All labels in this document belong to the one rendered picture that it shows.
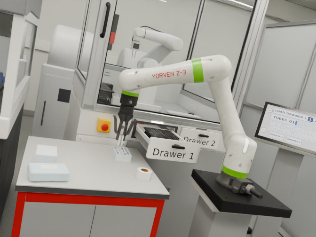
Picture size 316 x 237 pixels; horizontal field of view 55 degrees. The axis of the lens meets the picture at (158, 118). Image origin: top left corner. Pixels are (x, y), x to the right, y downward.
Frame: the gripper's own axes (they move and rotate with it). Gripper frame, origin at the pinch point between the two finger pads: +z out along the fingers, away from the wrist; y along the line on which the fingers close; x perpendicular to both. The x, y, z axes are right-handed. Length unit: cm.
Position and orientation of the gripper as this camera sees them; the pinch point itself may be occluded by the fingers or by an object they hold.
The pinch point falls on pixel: (120, 140)
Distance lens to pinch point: 167.5
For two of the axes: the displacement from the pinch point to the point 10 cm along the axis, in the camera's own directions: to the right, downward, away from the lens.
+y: 9.3, 1.6, 3.3
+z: -2.3, 9.6, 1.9
